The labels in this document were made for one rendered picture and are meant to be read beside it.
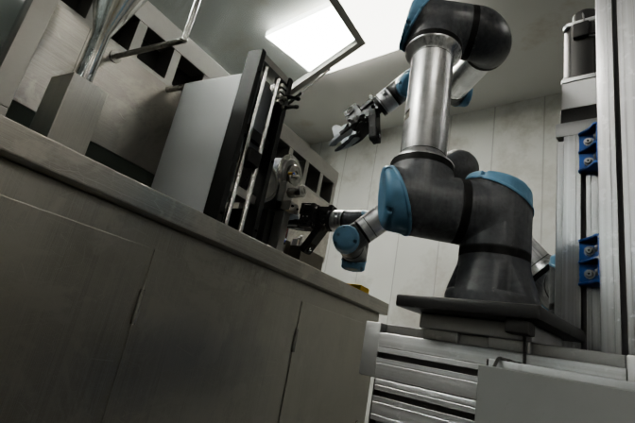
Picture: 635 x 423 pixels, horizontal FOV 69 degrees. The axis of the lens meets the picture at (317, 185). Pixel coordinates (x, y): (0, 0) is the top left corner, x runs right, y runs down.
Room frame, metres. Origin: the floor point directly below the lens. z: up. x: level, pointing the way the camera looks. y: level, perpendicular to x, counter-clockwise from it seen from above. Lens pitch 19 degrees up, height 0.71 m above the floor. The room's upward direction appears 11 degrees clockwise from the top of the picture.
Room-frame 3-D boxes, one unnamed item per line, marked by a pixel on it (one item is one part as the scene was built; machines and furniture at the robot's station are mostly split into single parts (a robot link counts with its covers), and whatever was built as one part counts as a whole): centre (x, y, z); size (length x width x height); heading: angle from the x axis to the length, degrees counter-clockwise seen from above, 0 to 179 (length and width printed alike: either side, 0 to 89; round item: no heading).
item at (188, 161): (1.32, 0.41, 1.17); 0.34 x 0.05 x 0.54; 57
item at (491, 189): (0.77, -0.31, 0.98); 0.13 x 0.12 x 0.14; 87
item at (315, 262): (1.75, 0.14, 1.00); 0.40 x 0.16 x 0.06; 57
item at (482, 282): (0.77, -0.32, 0.87); 0.15 x 0.15 x 0.10
